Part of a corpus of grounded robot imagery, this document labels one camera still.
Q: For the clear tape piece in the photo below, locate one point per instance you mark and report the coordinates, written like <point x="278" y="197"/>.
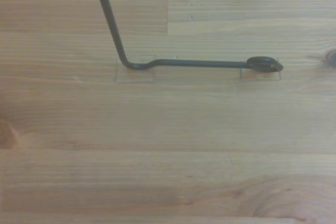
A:
<point x="136" y="75"/>
<point x="262" y="76"/>

